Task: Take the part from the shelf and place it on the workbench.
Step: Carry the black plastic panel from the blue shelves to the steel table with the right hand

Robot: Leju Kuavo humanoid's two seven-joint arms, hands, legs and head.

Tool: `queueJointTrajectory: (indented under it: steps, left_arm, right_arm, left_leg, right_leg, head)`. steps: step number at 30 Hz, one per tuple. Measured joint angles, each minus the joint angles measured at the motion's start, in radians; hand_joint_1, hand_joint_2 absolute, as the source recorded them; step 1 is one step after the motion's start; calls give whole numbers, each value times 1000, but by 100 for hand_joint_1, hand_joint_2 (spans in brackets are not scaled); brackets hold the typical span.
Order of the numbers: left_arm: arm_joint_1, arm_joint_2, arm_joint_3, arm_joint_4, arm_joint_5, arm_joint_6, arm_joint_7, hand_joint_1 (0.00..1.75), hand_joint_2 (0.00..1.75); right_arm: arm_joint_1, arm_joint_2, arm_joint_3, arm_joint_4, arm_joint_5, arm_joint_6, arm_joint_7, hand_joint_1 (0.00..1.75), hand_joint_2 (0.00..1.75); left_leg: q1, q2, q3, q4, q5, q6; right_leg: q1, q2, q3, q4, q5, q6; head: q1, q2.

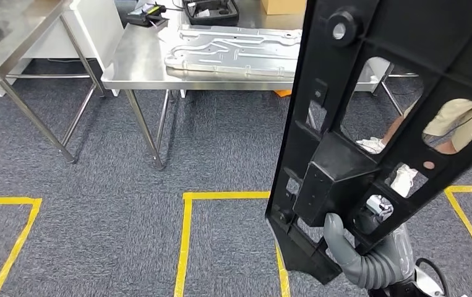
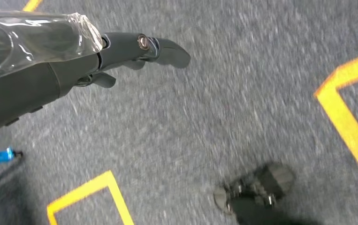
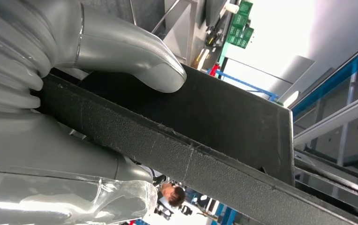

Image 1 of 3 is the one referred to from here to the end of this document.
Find stainless steel workbench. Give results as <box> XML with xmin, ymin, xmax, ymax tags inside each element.
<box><xmin>101</xmin><ymin>0</ymin><xmax>420</xmax><ymax>171</ymax></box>

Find embossed metal plate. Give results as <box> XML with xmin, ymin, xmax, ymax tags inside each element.
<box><xmin>163</xmin><ymin>24</ymin><xmax>303</xmax><ymax>79</ymax></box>

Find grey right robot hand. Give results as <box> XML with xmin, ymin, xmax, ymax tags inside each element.
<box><xmin>324</xmin><ymin>194</ymin><xmax>416</xmax><ymax>283</ymax></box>

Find stainless steel side table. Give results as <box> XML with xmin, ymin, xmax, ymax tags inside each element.
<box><xmin>0</xmin><ymin>0</ymin><xmax>108</xmax><ymax>165</ymax></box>

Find black plastic mounting panel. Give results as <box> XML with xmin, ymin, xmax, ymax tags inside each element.
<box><xmin>265</xmin><ymin>0</ymin><xmax>472</xmax><ymax>286</ymax></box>

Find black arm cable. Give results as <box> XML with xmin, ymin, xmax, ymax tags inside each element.
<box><xmin>415</xmin><ymin>257</ymin><xmax>450</xmax><ymax>297</ymax></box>

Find black foam-lined case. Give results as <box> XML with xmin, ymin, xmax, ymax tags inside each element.
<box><xmin>181</xmin><ymin>0</ymin><xmax>241</xmax><ymax>27</ymax></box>

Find open cardboard box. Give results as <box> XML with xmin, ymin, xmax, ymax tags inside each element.
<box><xmin>260</xmin><ymin>0</ymin><xmax>307</xmax><ymax>16</ymax></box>

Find black remote controller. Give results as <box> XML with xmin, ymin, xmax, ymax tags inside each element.
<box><xmin>126</xmin><ymin>1</ymin><xmax>169</xmax><ymax>28</ymax></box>

